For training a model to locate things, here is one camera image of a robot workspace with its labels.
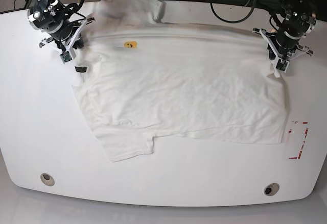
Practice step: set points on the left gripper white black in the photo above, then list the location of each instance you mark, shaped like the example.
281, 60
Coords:
281, 45

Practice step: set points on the red tape rectangle marking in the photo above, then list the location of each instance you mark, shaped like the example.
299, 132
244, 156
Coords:
296, 139

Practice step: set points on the left table cable grommet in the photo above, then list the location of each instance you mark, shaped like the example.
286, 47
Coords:
47, 179

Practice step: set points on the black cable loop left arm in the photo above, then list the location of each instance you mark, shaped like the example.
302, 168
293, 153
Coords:
250, 4

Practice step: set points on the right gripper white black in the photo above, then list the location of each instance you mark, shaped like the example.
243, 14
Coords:
68, 37

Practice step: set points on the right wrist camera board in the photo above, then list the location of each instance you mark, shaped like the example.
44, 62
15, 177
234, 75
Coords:
65, 57

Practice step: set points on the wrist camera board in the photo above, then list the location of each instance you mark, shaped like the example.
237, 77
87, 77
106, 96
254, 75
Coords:
282, 65
65, 57

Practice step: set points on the white T-shirt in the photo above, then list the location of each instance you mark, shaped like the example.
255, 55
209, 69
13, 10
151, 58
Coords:
146, 79

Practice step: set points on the table cable grommet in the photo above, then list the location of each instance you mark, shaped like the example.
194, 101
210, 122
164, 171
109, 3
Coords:
47, 179
271, 189

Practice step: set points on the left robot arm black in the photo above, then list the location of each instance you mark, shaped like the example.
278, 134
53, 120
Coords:
294, 19

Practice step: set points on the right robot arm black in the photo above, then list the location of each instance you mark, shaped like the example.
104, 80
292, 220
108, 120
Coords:
48, 15

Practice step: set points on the right table cable grommet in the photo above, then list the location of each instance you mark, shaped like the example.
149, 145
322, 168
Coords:
271, 189

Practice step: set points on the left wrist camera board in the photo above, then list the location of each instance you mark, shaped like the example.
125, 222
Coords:
282, 65

